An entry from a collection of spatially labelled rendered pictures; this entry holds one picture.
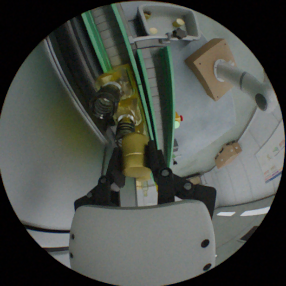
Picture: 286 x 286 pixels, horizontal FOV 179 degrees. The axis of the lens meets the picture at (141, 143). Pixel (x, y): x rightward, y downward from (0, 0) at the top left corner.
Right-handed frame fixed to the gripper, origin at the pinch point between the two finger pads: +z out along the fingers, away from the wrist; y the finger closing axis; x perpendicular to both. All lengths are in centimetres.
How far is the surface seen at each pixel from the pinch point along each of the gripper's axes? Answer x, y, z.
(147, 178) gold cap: -9.9, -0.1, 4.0
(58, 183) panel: -0.4, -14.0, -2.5
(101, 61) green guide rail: 16.8, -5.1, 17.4
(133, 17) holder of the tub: 42, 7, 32
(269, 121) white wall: -55, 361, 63
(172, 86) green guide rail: 5.4, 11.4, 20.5
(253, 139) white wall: -146, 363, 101
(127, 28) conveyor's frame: 28.8, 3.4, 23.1
